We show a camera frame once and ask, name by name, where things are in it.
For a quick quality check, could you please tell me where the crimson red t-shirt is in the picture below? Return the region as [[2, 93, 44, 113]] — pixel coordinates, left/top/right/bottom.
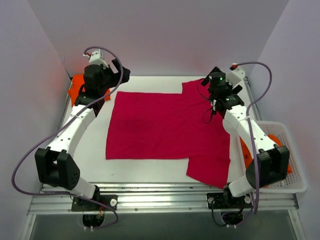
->
[[105, 80, 230, 188]]

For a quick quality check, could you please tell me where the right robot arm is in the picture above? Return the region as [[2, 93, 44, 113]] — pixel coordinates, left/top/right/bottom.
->
[[201, 64, 290, 207]]

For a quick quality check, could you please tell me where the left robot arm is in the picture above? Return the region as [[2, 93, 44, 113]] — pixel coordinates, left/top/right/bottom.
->
[[34, 58, 130, 210]]

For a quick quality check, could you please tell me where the folded orange t-shirt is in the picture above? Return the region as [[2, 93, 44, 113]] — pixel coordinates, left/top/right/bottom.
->
[[68, 74, 110, 107]]

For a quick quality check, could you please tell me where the crumpled orange t-shirt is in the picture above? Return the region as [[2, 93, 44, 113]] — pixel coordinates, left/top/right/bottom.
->
[[240, 134, 293, 188]]

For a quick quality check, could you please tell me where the white plastic basket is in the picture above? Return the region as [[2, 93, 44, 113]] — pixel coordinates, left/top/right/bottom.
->
[[229, 120, 309, 193]]

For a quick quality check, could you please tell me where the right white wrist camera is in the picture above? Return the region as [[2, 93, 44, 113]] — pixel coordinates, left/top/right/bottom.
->
[[225, 63, 246, 87]]

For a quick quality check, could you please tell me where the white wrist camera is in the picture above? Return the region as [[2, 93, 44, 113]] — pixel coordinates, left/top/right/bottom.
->
[[83, 49, 107, 67], [225, 63, 246, 87]]

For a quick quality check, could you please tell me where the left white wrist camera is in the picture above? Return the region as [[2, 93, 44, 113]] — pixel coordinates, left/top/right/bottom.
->
[[83, 49, 107, 67]]

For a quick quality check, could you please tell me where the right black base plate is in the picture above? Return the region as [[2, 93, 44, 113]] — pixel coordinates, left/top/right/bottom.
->
[[206, 192, 252, 210]]

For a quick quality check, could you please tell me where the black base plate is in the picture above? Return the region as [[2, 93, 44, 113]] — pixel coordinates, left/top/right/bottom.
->
[[206, 192, 252, 210], [71, 194, 118, 212]]

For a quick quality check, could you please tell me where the aluminium rail frame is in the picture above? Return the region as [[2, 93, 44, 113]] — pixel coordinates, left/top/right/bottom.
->
[[29, 76, 298, 215]]

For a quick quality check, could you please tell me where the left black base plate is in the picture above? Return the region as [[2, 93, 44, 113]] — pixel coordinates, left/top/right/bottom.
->
[[71, 194, 118, 212]]

